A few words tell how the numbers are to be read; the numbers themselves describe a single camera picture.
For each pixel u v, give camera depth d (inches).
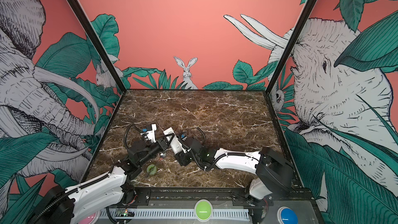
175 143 30.1
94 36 35.4
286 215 27.6
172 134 30.7
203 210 27.6
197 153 23.8
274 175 17.0
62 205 16.1
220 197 29.6
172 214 27.6
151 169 32.2
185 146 23.3
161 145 27.4
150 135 28.3
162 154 33.8
